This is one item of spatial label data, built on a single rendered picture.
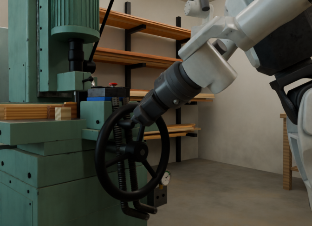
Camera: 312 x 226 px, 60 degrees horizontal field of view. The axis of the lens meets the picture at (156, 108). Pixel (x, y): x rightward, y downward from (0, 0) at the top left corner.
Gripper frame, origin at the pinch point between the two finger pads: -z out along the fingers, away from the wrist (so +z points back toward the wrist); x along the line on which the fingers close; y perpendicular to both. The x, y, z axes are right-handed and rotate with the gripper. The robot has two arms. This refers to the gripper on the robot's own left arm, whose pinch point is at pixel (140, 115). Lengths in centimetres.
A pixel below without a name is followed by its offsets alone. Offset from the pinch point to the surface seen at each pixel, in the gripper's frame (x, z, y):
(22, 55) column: 27, -45, 46
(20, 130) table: -11.6, -24.1, 19.3
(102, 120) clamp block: 3.6, -15.1, 5.4
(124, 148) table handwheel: 1.4, -15.2, -5.1
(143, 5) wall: 337, -134, 67
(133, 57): 234, -143, 21
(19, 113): -0.5, -35.4, 25.3
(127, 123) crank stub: -3.0, -2.5, 0.9
